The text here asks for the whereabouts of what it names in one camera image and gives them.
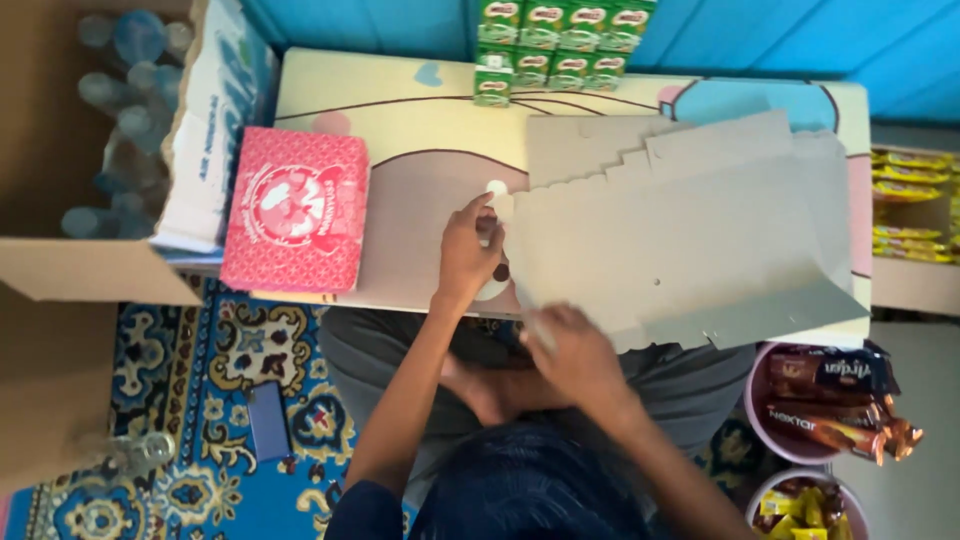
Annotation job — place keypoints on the brown orange snack packet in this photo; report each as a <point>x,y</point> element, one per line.
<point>832,431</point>

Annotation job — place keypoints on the bowl of yellow snack packets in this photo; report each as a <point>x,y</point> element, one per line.
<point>806,510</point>

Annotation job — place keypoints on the pink printed box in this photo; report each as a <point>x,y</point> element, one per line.
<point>296,210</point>

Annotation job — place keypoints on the stack of green drink cartons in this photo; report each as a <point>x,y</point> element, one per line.
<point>559,45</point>

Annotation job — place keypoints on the shelf of yellow packets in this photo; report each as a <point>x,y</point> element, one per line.
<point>911,225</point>

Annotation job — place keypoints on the blue phone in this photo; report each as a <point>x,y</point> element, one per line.
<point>268,420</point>

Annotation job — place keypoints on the person's right fingers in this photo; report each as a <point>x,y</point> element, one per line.
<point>541,330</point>

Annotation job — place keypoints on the blue patterned carpet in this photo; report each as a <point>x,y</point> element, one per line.
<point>195,360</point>

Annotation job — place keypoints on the pink plastic bowl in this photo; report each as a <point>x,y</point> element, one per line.
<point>757,420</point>

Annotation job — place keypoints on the person's left hand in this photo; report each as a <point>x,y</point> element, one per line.
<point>461,255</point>

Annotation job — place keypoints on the grey cardboard sheet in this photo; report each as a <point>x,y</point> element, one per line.
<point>675,255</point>
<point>585,146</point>

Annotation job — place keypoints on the cartoon print low table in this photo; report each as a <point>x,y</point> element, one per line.
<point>420,127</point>

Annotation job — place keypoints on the person's grey trousers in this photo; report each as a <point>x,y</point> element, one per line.
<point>375,360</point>

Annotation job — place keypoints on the person's dark blue sleeve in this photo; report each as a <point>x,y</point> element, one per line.
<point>364,514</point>

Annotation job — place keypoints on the brown carton of water bottles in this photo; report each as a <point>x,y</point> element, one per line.
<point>67,300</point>

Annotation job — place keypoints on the person's foot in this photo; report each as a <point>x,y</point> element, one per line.
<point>499,394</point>

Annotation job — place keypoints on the dark brown snack packet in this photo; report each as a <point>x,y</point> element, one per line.
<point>825,371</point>

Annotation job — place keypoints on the person's right hand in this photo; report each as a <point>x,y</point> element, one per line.
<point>581,360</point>

